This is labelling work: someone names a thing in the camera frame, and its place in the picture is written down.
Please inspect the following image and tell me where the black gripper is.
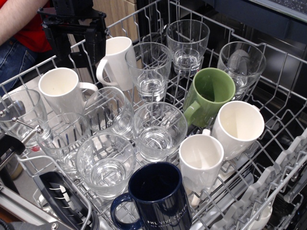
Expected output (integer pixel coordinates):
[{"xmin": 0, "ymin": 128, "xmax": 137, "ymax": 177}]
[{"xmin": 37, "ymin": 0, "xmax": 106, "ymax": 65}]

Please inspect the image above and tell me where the green ceramic mug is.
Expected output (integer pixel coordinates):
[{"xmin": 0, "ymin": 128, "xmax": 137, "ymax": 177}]
[{"xmin": 183, "ymin": 68, "xmax": 236, "ymax": 127}]

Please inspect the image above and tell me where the person forearm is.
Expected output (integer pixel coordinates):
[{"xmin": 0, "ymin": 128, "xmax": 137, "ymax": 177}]
[{"xmin": 0, "ymin": 0, "xmax": 48, "ymax": 45}]

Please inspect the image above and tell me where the tall white mug back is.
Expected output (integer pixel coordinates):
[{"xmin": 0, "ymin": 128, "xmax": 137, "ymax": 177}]
[{"xmin": 96, "ymin": 36, "xmax": 133, "ymax": 91}]

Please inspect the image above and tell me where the white mug left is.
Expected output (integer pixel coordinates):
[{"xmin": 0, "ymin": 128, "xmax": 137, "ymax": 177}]
[{"xmin": 38, "ymin": 68, "xmax": 98, "ymax": 115}]

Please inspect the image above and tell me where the navy blue printed mug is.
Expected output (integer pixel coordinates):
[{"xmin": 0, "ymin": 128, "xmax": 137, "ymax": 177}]
[{"xmin": 110, "ymin": 162, "xmax": 192, "ymax": 230}]

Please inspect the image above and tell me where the white mug front centre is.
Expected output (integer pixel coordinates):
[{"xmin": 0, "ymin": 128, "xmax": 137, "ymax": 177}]
[{"xmin": 179, "ymin": 134, "xmax": 224, "ymax": 193}]

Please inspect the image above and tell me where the white mug right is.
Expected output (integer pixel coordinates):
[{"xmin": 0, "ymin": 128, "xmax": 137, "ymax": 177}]
[{"xmin": 211, "ymin": 101, "xmax": 265, "ymax": 161}]

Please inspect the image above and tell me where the clear glass back centre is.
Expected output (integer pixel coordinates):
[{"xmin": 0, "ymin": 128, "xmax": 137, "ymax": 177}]
[{"xmin": 125, "ymin": 42, "xmax": 172, "ymax": 102}]

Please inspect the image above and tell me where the clear glass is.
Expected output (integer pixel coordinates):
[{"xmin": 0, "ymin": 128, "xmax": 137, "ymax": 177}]
[
  {"xmin": 84, "ymin": 87, "xmax": 134, "ymax": 140},
  {"xmin": 0, "ymin": 90, "xmax": 50, "ymax": 152},
  {"xmin": 166, "ymin": 19, "xmax": 210, "ymax": 78},
  {"xmin": 37, "ymin": 113, "xmax": 91, "ymax": 179},
  {"xmin": 125, "ymin": 42, "xmax": 172, "ymax": 102},
  {"xmin": 133, "ymin": 102, "xmax": 188, "ymax": 162},
  {"xmin": 76, "ymin": 132, "xmax": 136, "ymax": 199},
  {"xmin": 217, "ymin": 41, "xmax": 266, "ymax": 100}
]

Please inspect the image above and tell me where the clear glass middle left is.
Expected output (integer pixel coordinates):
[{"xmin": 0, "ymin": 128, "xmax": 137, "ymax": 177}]
[{"xmin": 84, "ymin": 87, "xmax": 134, "ymax": 140}]

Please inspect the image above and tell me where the clear glass far left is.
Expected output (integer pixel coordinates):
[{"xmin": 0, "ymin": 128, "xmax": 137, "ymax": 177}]
[{"xmin": 0, "ymin": 90, "xmax": 50, "ymax": 152}]

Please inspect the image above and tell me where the metal clamp screw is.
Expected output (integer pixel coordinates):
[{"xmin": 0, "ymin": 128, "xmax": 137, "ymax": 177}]
[{"xmin": 0, "ymin": 110, "xmax": 44, "ymax": 147}]

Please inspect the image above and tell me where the clear glass front left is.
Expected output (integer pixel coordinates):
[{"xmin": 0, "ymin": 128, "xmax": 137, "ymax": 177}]
[{"xmin": 37, "ymin": 113, "xmax": 91, "ymax": 179}]

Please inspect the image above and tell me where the clear glass back top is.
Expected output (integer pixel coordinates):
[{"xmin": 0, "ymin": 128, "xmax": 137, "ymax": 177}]
[{"xmin": 166, "ymin": 19, "xmax": 210, "ymax": 78}]

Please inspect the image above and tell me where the clear glass back right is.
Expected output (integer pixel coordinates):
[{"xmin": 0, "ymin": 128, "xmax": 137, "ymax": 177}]
[{"xmin": 217, "ymin": 41, "xmax": 266, "ymax": 100}]

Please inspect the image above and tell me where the grey plastic tine holder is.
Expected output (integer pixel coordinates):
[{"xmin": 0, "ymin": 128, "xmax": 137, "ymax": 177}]
[{"xmin": 211, "ymin": 131, "xmax": 307, "ymax": 230}]

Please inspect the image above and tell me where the grey wire dishwasher rack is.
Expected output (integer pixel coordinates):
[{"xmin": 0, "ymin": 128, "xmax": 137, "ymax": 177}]
[{"xmin": 12, "ymin": 0, "xmax": 307, "ymax": 230}]

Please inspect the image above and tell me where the black rack handle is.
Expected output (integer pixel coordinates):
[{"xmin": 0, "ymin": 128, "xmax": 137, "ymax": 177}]
[{"xmin": 33, "ymin": 171, "xmax": 100, "ymax": 230}]

